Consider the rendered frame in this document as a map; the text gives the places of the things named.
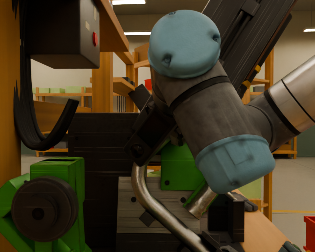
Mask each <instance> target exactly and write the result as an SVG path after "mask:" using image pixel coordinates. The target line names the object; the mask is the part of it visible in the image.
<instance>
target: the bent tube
mask: <svg viewBox="0 0 315 252"><path fill-rule="evenodd" d="M170 140H171V137H170V136H169V137H168V139H167V140H166V141H165V142H164V143H163V145H162V146H161V147H160V148H159V150H158V151H157V152H156V153H155V155H156V154H157V153H158V152H159V151H160V150H161V149H162V148H163V147H164V146H165V145H166V144H167V143H168V142H169V141H170ZM155 155H154V156H155ZM154 156H153V157H154ZM153 157H152V158H153ZM152 158H151V160H152ZM151 160H150V161H151ZM150 161H149V162H148V163H147V164H146V165H144V166H142V167H139V166H138V165H137V164H136V163H135V162H134V164H133V167H132V173H131V182H132V188H133V191H134V194H135V196H136V198H137V200H138V201H139V203H140V204H141V205H142V207H143V208H144V209H145V210H146V211H147V212H149V213H150V214H151V215H152V216H153V217H154V218H155V219H156V220H158V221H159V222H160V223H161V224H162V225H163V226H164V227H165V228H166V229H168V230H169V231H170V232H171V233H172V234H173V235H174V236H175V237H177V238H178V239H179V240H180V241H181V242H182V243H183V244H184V245H185V246H187V247H188V248H189V249H190V250H191V251H192V252H213V251H214V250H213V249H212V248H211V247H210V246H209V245H208V244H207V243H205V242H204V241H203V240H202V239H201V238H200V237H199V236H197V235H196V234H195V233H194V232H193V231H192V230H191V229H189V228H188V227H187V226H186V225H185V224H184V223H183V222H181V221H180V220H179V219H178V218H177V217H176V216H175V215H173V214H172V213H171V212H170V211H169V210H168V209H167V208H166V207H164V206H163V205H162V204H161V203H160V202H159V201H158V200H156V199H155V198H154V197H153V196H152V194H151V193H150V191H149V189H148V187H147V183H146V171H147V167H148V165H149V163H150Z"/></svg>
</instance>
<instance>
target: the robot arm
mask: <svg viewBox="0 0 315 252"><path fill-rule="evenodd" d="M220 54H221V36H220V32H219V30H218V28H217V26H216V25H215V23H214V22H213V21H212V20H211V19H210V18H209V17H207V16H206V15H204V14H202V13H200V12H197V11H193V10H178V11H174V12H170V13H169V14H167V15H165V16H164V17H162V18H161V19H160V20H159V21H158V22H157V23H156V24H155V26H154V27H153V29H152V32H151V35H150V40H149V49H148V61H149V63H150V74H151V86H152V95H153V100H154V101H152V102H150V103H149V104H148V105H147V107H146V108H145V110H146V113H147V115H148V116H147V118H146V119H145V120H144V122H143V123H142V124H141V126H140V127H139V128H138V130H137V131H136V132H135V134H134V135H133V136H132V138H131V139H130V140H129V142H128V143H127V144H126V146H125V147H124V148H123V151H124V152H125V153H126V154H127V155H128V156H129V157H130V158H131V159H132V160H133V161H134V162H135V163H136V164H137V165H138V166H139V167H143V166H145V165H146V164H147V163H148V162H149V161H150V160H151V158H152V157H153V156H154V155H155V153H156V152H157V151H158V150H159V149H160V147H161V146H162V145H163V144H164V142H165V141H166V140H167V139H168V137H169V136H170V138H171V139H170V140H171V142H170V143H171V144H172V145H175V146H179V147H182V146H183V145H184V144H185V143H187V145H188V147H189V149H190V151H191V153H192V155H193V157H194V159H195V164H196V167H197V169H198V170H199V171H201V172H202V174H203V176H204V178H205V180H206V182H207V183H208V185H209V187H210V189H211V190H212V191H213V192H214V193H216V194H219V195H223V194H226V193H229V192H232V191H234V190H236V189H239V188H241V187H243V186H245V185H248V184H250V183H252V182H254V181H256V180H258V179H260V178H262V177H264V176H266V175H268V174H269V173H271V172H272V171H273V170H274V169H275V167H276V161H275V159H274V157H273V155H272V153H274V152H275V151H277V150H278V149H279V148H280V147H281V146H282V145H284V144H285V143H287V142H289V141H290V140H292V139H294V138H295V137H297V136H298V135H300V134H301V133H303V132H304V131H306V130H308V129H309V128H311V127H313V126H314V125H315V55H314V56H313V57H311V58H310V59H309V60H307V61H306V62H304V63H303V64H302V65H300V66H299V67H298V68H296V69H295V70H293V71H292V72H291V73H289V74H288V75H287V76H285V77H284V78H282V79H281V80H280V81H278V82H277V83H275V84H274V85H273V86H271V87H270V88H269V89H268V90H266V91H265V92H263V93H262V94H260V95H259V96H258V97H256V98H255V99H254V100H252V101H251V102H250V103H248V104H247V105H246V104H244V103H243V102H242V100H241V98H240V97H239V95H238V93H237V91H236V90H235V88H234V86H233V84H232V83H231V81H230V79H229V77H228V75H227V74H226V72H225V70H224V68H223V67H222V65H221V63H220V62H219V58H220Z"/></svg>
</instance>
